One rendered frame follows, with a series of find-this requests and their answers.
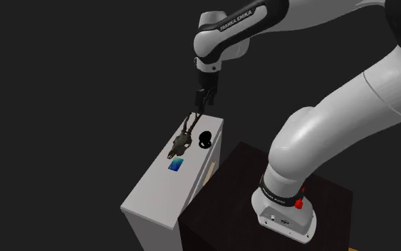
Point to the black round object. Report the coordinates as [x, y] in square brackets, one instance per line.
[205, 136]

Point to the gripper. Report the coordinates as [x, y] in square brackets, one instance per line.
[207, 80]

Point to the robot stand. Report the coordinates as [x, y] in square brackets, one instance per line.
[228, 208]

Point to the white cabinet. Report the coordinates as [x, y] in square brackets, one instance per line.
[158, 191]

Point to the dark horned animal skull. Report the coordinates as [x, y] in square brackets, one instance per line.
[182, 142]

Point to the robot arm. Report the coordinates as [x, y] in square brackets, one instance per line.
[325, 139]

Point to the blue card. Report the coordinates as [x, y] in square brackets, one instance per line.
[175, 164]

